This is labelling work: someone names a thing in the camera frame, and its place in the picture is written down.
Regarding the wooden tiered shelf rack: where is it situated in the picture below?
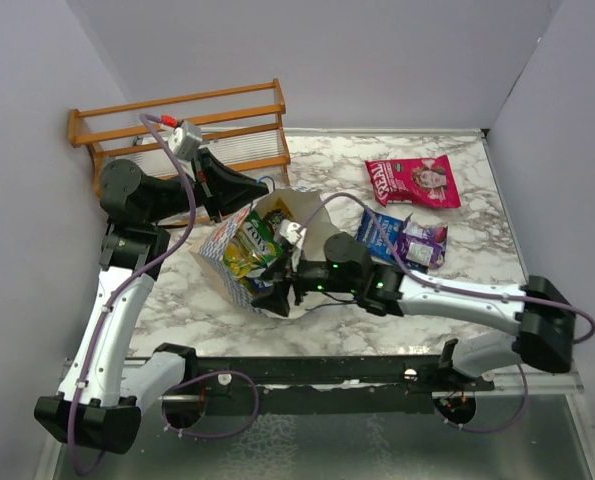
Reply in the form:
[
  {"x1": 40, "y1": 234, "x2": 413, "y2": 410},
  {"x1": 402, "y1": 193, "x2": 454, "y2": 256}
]
[{"x1": 67, "y1": 77, "x2": 293, "y2": 221}]

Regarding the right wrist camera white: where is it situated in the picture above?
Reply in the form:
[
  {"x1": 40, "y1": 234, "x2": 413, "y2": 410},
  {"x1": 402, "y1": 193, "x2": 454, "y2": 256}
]
[{"x1": 275, "y1": 219, "x2": 307, "y2": 252}]

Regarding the purple snack packet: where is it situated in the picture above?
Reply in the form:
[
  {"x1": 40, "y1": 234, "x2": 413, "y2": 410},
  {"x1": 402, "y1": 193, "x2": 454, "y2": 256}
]
[{"x1": 395, "y1": 215, "x2": 448, "y2": 269}]

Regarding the green yellow snack packet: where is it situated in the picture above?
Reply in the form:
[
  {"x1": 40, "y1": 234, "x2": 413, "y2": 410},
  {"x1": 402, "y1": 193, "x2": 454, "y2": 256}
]
[{"x1": 222, "y1": 211, "x2": 283, "y2": 279}]

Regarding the blue checkered paper bag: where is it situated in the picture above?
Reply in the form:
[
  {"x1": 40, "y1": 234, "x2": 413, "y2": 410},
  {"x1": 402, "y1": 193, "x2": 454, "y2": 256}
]
[{"x1": 190, "y1": 187, "x2": 339, "y2": 318}]

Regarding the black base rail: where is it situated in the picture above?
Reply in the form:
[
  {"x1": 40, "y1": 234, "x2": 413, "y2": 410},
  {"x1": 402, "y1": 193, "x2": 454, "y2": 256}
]
[{"x1": 163, "y1": 355, "x2": 494, "y2": 417}]

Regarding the blue Kettle chips bag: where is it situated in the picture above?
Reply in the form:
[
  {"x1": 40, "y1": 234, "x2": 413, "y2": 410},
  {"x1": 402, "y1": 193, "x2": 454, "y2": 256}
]
[{"x1": 355, "y1": 210, "x2": 403, "y2": 264}]

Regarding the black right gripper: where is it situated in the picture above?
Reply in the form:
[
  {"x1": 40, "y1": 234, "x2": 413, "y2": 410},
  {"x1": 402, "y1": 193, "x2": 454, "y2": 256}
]
[{"x1": 251, "y1": 249, "x2": 359, "y2": 317}]

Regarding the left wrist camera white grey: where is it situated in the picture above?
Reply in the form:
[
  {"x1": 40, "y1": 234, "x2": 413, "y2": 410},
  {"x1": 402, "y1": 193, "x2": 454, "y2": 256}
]
[{"x1": 168, "y1": 120, "x2": 203, "y2": 161}]

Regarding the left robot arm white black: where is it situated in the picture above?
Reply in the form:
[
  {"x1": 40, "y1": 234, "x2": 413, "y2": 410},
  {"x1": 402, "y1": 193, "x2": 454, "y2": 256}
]
[{"x1": 34, "y1": 147, "x2": 268, "y2": 454}]

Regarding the pink Real crisps bag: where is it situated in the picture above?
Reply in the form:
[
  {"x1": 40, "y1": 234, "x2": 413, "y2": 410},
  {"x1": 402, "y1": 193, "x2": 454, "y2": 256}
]
[{"x1": 365, "y1": 155, "x2": 461, "y2": 209}]

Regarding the blue Burts chips bag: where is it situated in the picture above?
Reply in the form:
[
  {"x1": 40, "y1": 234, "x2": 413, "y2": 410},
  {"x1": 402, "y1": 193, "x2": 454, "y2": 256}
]
[{"x1": 240, "y1": 276, "x2": 273, "y2": 296}]

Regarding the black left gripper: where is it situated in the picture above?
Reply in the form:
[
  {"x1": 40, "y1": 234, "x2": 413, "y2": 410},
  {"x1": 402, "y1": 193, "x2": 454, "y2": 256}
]
[{"x1": 145, "y1": 147, "x2": 270, "y2": 224}]

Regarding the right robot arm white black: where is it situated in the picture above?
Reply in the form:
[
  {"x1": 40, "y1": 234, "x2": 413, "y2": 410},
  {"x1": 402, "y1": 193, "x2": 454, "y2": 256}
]
[{"x1": 251, "y1": 233, "x2": 575, "y2": 391}]

